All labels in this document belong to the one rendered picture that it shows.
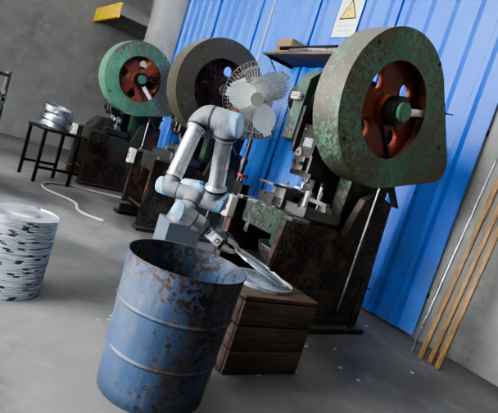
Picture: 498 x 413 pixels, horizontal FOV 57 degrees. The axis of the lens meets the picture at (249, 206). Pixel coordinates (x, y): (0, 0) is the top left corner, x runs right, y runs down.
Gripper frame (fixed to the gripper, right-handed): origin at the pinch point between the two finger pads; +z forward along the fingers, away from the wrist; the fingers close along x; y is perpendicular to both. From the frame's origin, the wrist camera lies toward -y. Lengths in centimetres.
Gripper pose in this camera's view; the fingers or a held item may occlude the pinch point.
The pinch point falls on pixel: (237, 251)
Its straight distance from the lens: 206.5
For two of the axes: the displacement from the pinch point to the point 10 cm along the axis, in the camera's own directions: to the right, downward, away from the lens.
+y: -2.4, -1.8, 9.5
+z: 7.7, 5.7, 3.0
